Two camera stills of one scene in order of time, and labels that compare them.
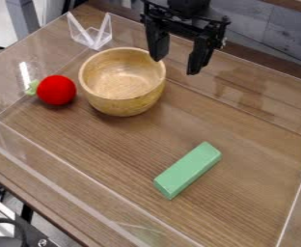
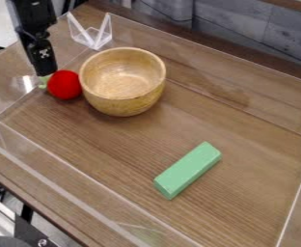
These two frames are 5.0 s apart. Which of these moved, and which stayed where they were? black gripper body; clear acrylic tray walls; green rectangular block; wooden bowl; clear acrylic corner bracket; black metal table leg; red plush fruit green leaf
Moved: black gripper body; red plush fruit green leaf
Stayed: black metal table leg; clear acrylic tray walls; wooden bowl; green rectangular block; clear acrylic corner bracket
